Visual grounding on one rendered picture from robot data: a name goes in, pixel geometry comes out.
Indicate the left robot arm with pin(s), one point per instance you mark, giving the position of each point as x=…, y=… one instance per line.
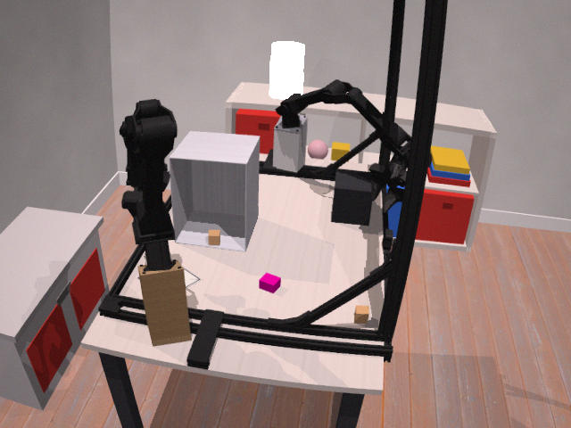
x=154, y=135

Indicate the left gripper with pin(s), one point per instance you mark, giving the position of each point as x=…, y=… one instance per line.
x=135, y=179

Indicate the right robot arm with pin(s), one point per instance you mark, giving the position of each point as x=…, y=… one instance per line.
x=390, y=133

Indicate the black outlined square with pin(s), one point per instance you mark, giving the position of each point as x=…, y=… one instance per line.
x=190, y=278

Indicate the magenta cube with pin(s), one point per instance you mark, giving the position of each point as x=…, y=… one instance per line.
x=269, y=283

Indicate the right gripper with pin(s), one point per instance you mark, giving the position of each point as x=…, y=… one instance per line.
x=379, y=174

